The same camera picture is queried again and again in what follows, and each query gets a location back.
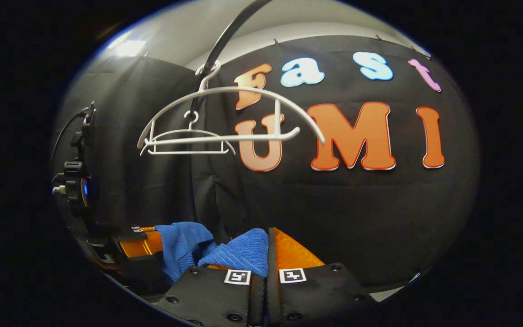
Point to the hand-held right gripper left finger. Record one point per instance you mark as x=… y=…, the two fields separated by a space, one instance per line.
x=258 y=302

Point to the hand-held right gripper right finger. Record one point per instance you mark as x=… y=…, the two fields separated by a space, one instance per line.
x=271 y=290

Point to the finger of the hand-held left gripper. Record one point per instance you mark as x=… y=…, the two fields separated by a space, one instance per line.
x=141 y=247

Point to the white plastic clothes hanger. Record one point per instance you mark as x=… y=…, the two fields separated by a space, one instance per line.
x=243 y=135
x=184 y=152

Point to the ceiling light panel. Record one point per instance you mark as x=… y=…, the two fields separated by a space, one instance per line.
x=130 y=47

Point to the black clothes rail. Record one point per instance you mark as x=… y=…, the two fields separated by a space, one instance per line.
x=225 y=36

